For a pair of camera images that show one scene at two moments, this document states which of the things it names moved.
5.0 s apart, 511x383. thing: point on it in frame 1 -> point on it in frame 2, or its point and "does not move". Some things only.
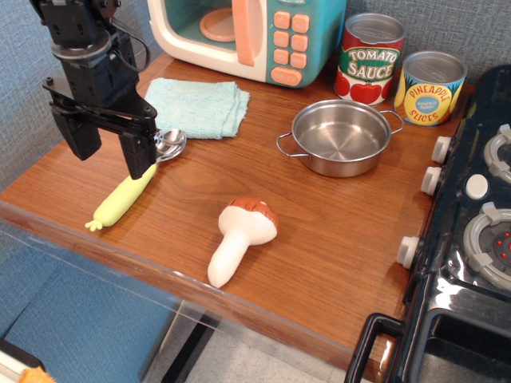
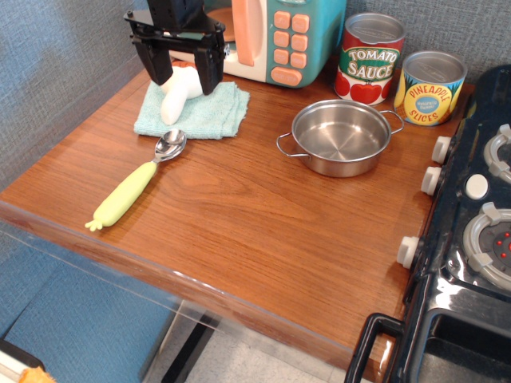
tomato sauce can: x=371 y=48 does not move
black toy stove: x=456 y=322 does not move
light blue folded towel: x=200 y=108 does not move
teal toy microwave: x=287 y=42 does not move
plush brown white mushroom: x=246 y=221 -> x=185 y=84
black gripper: x=108 y=92 -> x=172 y=20
